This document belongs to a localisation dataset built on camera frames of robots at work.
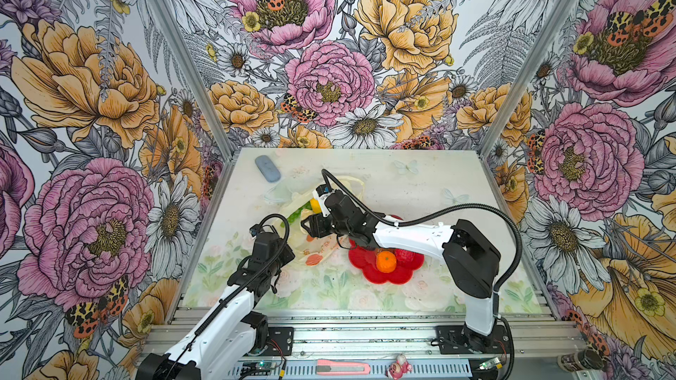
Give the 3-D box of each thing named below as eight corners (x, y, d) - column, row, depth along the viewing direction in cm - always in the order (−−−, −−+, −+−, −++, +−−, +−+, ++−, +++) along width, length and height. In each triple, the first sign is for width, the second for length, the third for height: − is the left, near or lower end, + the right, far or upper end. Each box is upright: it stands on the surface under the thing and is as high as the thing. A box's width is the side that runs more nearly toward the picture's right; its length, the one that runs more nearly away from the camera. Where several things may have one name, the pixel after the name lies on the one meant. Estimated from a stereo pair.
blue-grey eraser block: (270, 185, 112) (269, 181, 110) (253, 162, 121) (251, 158, 119) (283, 178, 115) (282, 174, 113) (265, 156, 123) (264, 153, 121)
